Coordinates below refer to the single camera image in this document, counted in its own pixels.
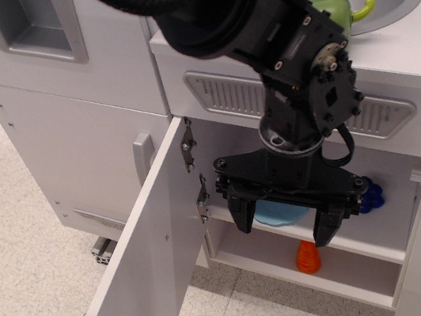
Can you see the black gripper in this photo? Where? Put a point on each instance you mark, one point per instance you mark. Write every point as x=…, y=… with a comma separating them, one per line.
x=308, y=181

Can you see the white cabinet door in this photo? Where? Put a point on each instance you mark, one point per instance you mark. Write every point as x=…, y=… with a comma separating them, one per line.
x=152, y=265

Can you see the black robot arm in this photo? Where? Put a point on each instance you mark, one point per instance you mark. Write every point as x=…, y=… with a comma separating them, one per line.
x=299, y=53

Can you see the white toy kitchen cabinet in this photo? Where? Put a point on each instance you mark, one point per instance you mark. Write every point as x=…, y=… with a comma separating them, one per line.
x=79, y=81

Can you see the light blue toy plate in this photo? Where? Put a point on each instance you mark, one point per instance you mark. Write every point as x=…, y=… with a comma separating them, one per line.
x=276, y=214

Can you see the orange toy carrot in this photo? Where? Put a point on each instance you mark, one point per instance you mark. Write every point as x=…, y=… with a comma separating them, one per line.
x=308, y=258

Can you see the lower metal door hinge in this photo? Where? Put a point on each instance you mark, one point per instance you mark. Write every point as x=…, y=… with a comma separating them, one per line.
x=202, y=201

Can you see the metal door hinge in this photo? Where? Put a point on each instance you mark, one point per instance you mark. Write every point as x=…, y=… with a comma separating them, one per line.
x=202, y=201
x=187, y=144

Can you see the blue toy grapes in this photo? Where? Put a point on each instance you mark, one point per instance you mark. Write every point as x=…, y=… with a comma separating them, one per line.
x=372, y=198

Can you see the upper metal door hinge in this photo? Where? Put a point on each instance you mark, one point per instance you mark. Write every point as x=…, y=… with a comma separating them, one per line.
x=187, y=144

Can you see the green toy bell pepper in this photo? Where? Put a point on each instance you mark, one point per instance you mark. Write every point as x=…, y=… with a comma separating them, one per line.
x=343, y=14

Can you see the grey fridge door handle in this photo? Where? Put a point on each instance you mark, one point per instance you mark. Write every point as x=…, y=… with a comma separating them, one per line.
x=143, y=151

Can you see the aluminium extrusion rail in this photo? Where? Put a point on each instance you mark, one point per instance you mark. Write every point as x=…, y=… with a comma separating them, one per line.
x=103, y=249

